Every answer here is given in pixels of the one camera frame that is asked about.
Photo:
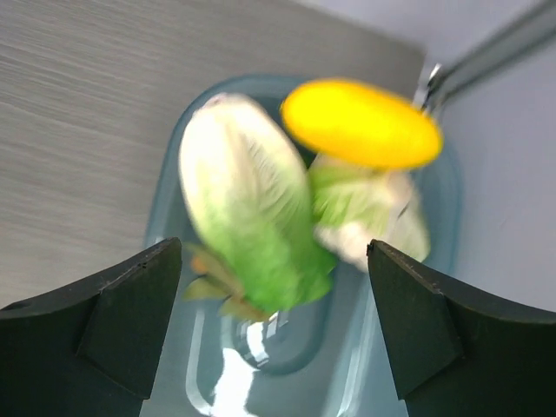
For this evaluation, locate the white cauliflower piece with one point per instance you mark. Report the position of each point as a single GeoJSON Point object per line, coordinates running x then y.
{"type": "Point", "coordinates": [353, 205]}

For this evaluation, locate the yellow mango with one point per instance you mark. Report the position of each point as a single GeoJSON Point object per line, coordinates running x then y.
{"type": "Point", "coordinates": [361, 123]}

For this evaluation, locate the white cabbage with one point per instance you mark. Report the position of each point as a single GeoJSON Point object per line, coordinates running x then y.
{"type": "Point", "coordinates": [246, 191]}

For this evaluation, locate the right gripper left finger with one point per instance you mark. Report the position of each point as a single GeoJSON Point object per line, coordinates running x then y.
{"type": "Point", "coordinates": [92, 347]}

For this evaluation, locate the teal food tray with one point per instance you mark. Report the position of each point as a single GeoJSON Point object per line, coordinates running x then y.
{"type": "Point", "coordinates": [327, 358]}

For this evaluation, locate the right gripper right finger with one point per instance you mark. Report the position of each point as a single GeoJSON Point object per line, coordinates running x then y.
{"type": "Point", "coordinates": [456, 350]}

